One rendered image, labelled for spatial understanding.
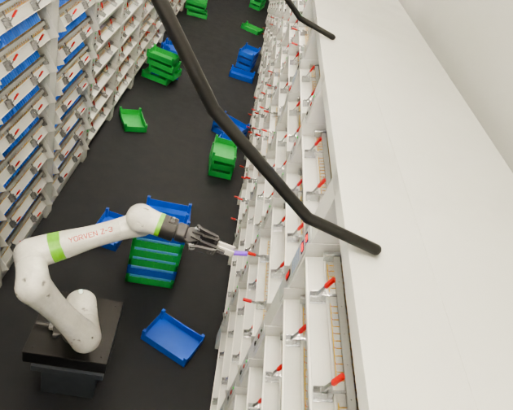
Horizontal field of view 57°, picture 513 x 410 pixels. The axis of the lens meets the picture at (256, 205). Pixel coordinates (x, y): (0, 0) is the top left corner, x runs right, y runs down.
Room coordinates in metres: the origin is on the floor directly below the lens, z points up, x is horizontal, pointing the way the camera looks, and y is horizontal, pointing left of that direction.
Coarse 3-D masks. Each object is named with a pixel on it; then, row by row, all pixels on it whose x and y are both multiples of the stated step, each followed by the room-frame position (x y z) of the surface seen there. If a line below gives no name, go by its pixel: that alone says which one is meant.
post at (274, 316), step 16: (320, 208) 1.09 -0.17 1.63; (336, 224) 1.03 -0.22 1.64; (320, 240) 1.03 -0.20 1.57; (336, 240) 1.03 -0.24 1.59; (304, 256) 1.03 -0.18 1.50; (304, 272) 1.03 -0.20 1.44; (272, 304) 1.10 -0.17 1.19; (272, 320) 1.03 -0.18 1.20; (256, 336) 1.10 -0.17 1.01; (256, 352) 1.03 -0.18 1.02; (240, 368) 1.11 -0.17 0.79; (240, 384) 1.03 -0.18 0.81; (224, 400) 1.11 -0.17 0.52
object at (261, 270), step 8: (264, 232) 1.71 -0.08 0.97; (264, 240) 1.69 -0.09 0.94; (264, 248) 1.64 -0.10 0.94; (264, 264) 1.54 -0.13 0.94; (264, 272) 1.49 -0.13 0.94; (256, 280) 1.44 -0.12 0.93; (264, 280) 1.44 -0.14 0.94; (256, 288) 1.39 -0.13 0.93; (264, 288) 1.40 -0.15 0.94; (256, 296) 1.35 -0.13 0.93; (264, 296) 1.36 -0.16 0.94; (256, 312) 1.27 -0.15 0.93; (264, 312) 1.27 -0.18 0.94; (256, 320) 1.23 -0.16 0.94; (256, 328) 1.19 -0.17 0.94
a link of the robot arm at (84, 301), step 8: (72, 296) 1.27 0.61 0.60; (80, 296) 1.28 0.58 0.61; (88, 296) 1.30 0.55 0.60; (72, 304) 1.24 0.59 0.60; (80, 304) 1.24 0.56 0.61; (88, 304) 1.26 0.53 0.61; (96, 304) 1.29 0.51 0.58; (80, 312) 1.21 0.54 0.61; (88, 312) 1.22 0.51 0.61; (96, 312) 1.25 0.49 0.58
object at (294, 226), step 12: (288, 168) 1.71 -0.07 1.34; (300, 168) 1.71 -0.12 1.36; (288, 180) 1.66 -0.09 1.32; (300, 180) 1.56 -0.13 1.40; (300, 192) 1.59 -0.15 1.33; (288, 216) 1.42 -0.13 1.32; (288, 228) 1.36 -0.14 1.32; (300, 228) 1.30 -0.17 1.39; (288, 240) 1.29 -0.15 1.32; (300, 240) 1.29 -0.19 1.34; (288, 252) 1.23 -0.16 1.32; (288, 264) 1.17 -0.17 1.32
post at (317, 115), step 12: (312, 108) 1.72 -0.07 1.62; (312, 120) 1.72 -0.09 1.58; (324, 120) 1.73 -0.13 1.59; (300, 132) 1.76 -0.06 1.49; (300, 144) 1.72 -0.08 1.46; (288, 156) 1.80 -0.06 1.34; (300, 156) 1.72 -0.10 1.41; (264, 228) 1.72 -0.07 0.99; (252, 252) 1.74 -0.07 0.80; (240, 276) 1.80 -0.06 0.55; (228, 312) 1.74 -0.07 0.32; (216, 348) 1.72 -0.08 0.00
